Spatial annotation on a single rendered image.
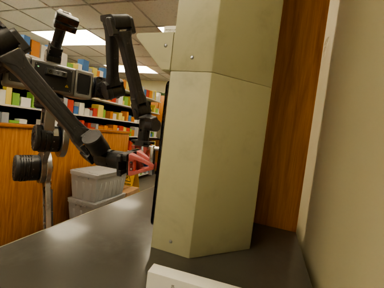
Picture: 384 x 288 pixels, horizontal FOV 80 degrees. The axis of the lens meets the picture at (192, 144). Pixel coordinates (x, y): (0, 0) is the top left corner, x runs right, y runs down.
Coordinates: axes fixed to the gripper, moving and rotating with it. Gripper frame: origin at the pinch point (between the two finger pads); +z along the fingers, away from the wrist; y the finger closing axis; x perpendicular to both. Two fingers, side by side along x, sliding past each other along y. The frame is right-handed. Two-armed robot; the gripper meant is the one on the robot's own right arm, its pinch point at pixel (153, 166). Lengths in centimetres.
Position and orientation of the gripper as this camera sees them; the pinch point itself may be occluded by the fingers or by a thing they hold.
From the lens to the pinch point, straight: 69.1
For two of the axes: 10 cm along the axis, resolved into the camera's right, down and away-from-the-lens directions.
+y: 3.4, -1.7, 9.3
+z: 9.4, 1.2, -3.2
